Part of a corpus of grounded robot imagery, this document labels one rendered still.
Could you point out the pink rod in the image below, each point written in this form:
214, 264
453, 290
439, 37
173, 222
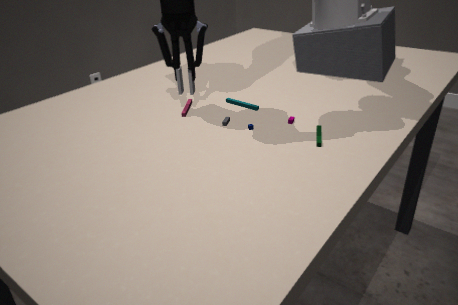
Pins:
186, 108

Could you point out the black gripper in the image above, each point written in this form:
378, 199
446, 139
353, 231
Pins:
179, 25

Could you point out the turquoise rod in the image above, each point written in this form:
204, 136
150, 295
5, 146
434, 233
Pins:
242, 104

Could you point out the grey rod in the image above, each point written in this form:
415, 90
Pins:
226, 121

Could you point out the dark green rod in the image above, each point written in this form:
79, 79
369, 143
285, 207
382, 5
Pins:
319, 136

